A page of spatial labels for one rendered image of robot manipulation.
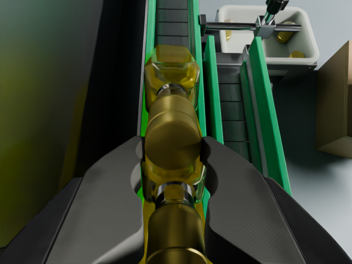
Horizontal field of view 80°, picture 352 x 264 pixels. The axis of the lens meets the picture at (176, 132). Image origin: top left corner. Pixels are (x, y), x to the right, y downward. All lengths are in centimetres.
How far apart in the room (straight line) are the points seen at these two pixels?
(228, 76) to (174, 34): 15
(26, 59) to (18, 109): 4
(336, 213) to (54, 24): 58
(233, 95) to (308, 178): 26
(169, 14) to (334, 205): 54
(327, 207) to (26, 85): 56
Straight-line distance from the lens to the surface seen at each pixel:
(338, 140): 54
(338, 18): 90
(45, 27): 25
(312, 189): 56
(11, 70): 20
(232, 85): 42
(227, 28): 39
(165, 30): 49
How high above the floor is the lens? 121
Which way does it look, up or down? 68 degrees down
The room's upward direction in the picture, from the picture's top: 5 degrees clockwise
